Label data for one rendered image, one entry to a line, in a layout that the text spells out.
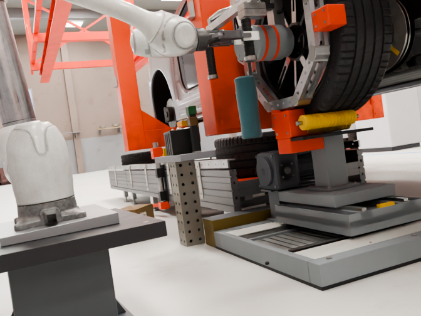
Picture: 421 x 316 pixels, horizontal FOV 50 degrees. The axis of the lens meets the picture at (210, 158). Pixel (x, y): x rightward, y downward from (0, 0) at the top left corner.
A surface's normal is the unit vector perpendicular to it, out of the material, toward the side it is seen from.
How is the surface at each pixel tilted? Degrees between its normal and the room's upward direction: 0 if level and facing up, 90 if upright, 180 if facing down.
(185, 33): 105
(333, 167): 90
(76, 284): 90
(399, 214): 90
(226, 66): 90
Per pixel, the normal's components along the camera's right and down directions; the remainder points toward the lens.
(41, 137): 0.45, -0.36
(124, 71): 0.38, -0.03
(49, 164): 0.64, -0.11
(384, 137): -0.91, 0.14
